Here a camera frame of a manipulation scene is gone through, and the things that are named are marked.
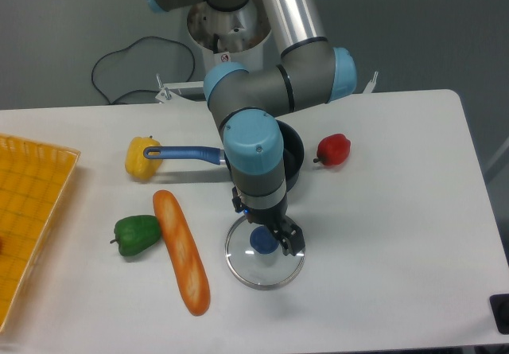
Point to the long orange bread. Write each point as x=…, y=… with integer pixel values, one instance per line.
x=191, y=277

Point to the black pot blue handle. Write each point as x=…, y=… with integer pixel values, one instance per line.
x=293, y=154

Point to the yellow woven basket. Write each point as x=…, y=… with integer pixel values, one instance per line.
x=34, y=176

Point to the green bell pepper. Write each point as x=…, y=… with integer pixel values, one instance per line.
x=134, y=234

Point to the white right table clamp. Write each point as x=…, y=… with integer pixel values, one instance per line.
x=371, y=84

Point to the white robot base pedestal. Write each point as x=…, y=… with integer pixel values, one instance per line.
x=237, y=36

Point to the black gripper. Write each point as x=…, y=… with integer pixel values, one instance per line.
x=270, y=212

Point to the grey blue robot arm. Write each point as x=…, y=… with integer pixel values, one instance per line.
x=245, y=105

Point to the yellow bell pepper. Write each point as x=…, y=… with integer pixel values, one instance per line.
x=136, y=164

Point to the black object table corner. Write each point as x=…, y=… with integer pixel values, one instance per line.
x=499, y=304

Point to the red bell pepper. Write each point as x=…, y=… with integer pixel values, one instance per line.
x=333, y=150

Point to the glass lid blue knob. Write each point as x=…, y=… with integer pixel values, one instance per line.
x=256, y=258

